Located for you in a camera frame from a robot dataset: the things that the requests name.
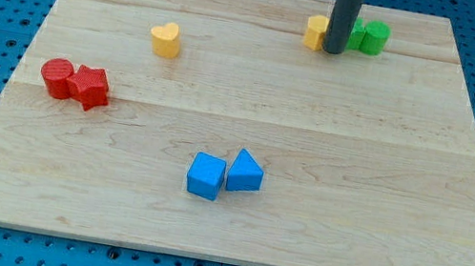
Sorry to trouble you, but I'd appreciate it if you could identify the yellow heart block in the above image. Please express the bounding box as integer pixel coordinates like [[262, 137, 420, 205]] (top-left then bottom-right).
[[150, 22, 181, 59]]

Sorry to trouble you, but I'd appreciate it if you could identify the blue triangle block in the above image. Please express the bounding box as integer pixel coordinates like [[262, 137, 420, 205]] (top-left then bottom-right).
[[225, 149, 264, 192]]

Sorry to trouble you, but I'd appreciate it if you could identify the blue cube block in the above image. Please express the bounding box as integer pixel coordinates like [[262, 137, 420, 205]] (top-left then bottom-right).
[[186, 152, 227, 200]]

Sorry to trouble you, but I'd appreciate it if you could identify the light wooden board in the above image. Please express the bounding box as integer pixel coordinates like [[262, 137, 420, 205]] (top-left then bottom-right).
[[0, 0, 475, 266]]

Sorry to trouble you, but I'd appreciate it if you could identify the yellow hexagon block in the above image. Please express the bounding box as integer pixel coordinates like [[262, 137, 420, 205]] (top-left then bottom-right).
[[302, 14, 330, 51]]

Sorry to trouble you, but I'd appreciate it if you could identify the red star block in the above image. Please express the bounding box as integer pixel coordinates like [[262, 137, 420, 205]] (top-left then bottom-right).
[[66, 65, 109, 111]]

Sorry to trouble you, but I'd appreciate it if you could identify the green star block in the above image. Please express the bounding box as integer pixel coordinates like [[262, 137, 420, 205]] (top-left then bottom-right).
[[345, 18, 366, 51]]

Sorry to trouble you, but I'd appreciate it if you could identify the green cylinder block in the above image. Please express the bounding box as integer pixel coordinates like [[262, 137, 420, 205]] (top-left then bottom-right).
[[359, 20, 391, 55]]

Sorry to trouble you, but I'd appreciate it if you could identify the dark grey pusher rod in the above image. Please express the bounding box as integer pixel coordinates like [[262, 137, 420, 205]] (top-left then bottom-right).
[[322, 0, 364, 54]]

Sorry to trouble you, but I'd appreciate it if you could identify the red cylinder block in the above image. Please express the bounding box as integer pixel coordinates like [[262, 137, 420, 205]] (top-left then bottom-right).
[[41, 58, 74, 100]]

